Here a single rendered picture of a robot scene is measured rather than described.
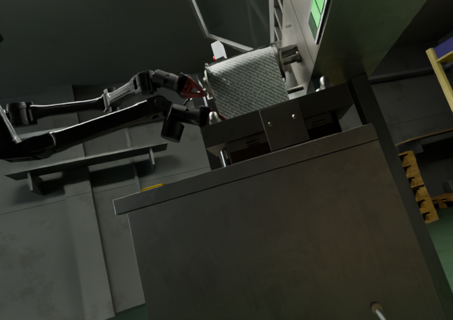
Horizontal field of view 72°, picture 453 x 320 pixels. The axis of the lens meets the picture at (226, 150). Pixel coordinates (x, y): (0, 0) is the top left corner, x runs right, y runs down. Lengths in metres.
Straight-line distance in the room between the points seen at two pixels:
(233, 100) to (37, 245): 3.78
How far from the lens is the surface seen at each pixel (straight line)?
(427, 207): 4.78
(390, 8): 0.88
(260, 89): 1.06
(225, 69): 1.10
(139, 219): 0.81
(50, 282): 4.50
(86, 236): 4.24
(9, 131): 1.11
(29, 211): 4.57
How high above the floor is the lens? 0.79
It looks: 11 degrees up
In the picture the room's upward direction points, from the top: 16 degrees counter-clockwise
